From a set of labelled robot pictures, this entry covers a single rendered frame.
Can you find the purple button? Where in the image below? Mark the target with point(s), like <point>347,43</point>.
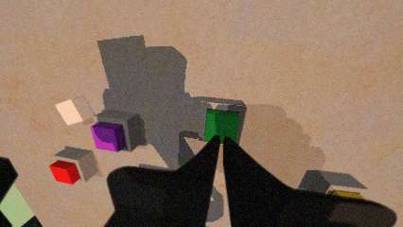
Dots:
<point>115,130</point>

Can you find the yellow button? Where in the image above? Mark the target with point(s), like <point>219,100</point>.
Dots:
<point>343,185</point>

